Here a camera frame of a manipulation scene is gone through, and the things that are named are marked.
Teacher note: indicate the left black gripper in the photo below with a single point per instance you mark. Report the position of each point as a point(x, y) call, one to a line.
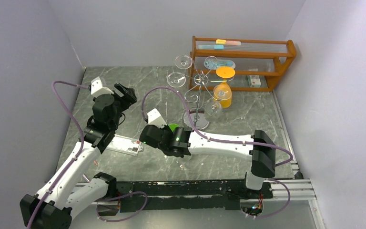
point(129, 97)

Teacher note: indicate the clear wine glass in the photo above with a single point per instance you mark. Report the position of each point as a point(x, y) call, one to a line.
point(212, 111)
point(183, 62)
point(176, 79)
point(182, 162)

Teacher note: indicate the green plastic wine glass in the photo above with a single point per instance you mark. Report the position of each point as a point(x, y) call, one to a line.
point(173, 127)

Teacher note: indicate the orange plastic wine glass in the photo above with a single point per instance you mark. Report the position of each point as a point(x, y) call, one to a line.
point(222, 92)

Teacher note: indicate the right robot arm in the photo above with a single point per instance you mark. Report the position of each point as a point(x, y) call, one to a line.
point(185, 142)

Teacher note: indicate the chrome wine glass rack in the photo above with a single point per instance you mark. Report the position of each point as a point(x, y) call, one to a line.
point(199, 94)

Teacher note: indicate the wooden shelf rack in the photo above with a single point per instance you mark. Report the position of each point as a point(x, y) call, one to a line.
point(268, 59)

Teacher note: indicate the clear plastic card case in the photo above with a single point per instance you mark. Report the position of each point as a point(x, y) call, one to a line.
point(125, 145)

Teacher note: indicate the blue bar on shelf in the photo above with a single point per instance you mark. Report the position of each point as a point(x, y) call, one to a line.
point(210, 47)

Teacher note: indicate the blue oval plate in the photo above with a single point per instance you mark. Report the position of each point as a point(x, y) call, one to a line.
point(215, 64)

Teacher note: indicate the yellow pink eraser bar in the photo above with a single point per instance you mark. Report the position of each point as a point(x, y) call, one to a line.
point(227, 42)

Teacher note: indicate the small white box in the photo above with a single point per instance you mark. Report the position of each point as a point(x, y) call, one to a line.
point(254, 81)

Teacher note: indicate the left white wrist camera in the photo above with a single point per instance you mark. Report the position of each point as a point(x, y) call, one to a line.
point(99, 87)

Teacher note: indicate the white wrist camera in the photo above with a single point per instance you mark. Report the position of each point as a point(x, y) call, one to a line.
point(155, 118)
point(99, 87)

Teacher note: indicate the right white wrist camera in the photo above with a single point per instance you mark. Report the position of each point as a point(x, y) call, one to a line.
point(155, 118)

